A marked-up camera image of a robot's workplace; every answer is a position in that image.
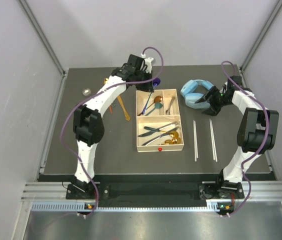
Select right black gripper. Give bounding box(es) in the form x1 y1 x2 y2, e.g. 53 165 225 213
195 86 232 116

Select iridescent blue purple spoon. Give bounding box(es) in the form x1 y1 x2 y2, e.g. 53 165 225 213
140 77 161 115

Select rose copper spoon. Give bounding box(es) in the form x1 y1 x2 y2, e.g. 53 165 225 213
137 96 163 116

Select teal silicone spoon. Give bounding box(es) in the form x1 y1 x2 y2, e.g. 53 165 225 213
146 102 163 116

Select silver round ladle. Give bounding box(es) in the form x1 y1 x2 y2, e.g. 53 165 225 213
82 88 92 97

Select ornate gold spoon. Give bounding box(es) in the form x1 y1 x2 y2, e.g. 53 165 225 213
161 137 182 145

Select cream divided utensil box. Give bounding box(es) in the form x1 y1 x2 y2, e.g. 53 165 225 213
136 89 184 153

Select plain gold spoon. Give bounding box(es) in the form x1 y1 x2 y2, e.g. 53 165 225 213
167 130 179 138

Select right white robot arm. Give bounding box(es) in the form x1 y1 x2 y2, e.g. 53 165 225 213
195 75 279 198

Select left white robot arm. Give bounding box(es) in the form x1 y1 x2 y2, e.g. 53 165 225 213
72 54 154 199

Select white chopstick inner right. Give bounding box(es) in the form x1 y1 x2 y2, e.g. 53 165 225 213
209 118 217 161

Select light blue headphones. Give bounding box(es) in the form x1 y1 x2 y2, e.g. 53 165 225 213
180 79 214 109

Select gold butter knife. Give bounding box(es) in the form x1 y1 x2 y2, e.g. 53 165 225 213
117 95 131 121

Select silver fork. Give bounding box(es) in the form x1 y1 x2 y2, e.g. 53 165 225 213
165 96 175 115

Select silver knife lower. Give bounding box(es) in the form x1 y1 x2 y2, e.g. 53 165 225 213
141 126 179 146

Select dark teal handled knife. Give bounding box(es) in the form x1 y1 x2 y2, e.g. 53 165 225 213
138 127 165 138

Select left aluminium frame post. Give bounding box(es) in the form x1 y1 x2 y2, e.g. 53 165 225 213
17 0 66 76

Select aluminium frame post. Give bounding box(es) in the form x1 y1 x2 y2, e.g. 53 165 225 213
17 0 66 76
239 0 282 73

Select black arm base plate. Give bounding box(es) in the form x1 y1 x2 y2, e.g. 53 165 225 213
66 181 245 201

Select aluminium front rail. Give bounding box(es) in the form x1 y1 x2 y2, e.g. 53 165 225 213
21 181 282 202

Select right aluminium frame post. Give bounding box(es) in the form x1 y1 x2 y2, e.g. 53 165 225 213
239 0 282 73

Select slotted cable duct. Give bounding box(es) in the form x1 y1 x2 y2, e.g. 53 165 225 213
31 201 231 213

